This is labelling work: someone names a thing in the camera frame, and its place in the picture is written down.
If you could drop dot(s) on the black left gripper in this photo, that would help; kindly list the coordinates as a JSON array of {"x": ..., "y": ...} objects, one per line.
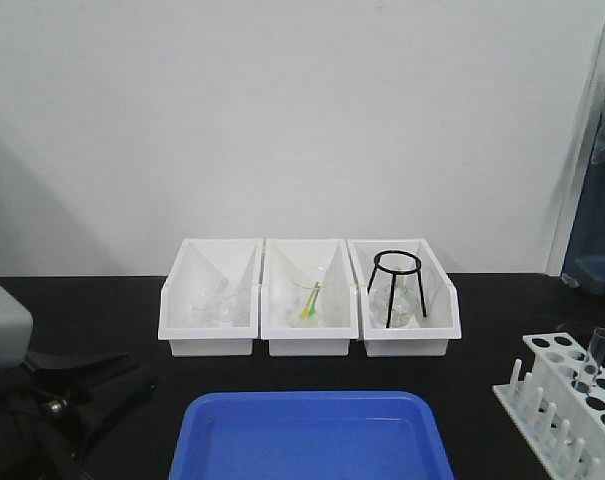
[{"x": 104, "y": 388}]

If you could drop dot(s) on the clear glass test tube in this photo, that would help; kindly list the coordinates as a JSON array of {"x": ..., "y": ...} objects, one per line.
[{"x": 589, "y": 371}]

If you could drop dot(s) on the white test tube rack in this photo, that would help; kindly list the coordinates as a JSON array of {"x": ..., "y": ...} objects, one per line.
[{"x": 558, "y": 407}]

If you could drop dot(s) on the grey pegboard drying rack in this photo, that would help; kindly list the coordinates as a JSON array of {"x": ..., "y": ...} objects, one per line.
[{"x": 584, "y": 263}]

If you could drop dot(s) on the blue plastic tray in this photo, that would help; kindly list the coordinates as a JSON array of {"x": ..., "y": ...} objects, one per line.
[{"x": 310, "y": 435}]

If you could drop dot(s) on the white left storage bin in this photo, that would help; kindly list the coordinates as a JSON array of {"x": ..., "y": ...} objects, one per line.
[{"x": 199, "y": 266}]

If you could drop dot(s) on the white storage bin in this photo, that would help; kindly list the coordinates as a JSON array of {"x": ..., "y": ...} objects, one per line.
[
  {"x": 326, "y": 260},
  {"x": 425, "y": 337},
  {"x": 199, "y": 266}
]

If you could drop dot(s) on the glassware in left bin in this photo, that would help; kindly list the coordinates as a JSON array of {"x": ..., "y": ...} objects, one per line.
[{"x": 215, "y": 308}]

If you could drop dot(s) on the glass beaker in middle bin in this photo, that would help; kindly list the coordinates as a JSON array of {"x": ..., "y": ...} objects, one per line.
[{"x": 300, "y": 294}]

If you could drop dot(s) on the white middle storage bin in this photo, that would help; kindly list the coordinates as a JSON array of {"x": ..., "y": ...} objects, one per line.
[{"x": 326, "y": 260}]

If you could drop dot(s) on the glass flask in right bin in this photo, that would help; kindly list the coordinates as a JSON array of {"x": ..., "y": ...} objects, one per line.
[{"x": 398, "y": 309}]

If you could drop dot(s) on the white right storage bin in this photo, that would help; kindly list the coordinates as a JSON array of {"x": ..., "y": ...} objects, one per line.
[{"x": 425, "y": 337}]

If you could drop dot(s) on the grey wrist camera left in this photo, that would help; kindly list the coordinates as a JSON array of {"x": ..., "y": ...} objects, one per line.
[{"x": 16, "y": 325}]

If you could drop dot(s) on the black wire tripod stand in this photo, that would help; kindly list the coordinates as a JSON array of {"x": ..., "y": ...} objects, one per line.
[{"x": 393, "y": 262}]

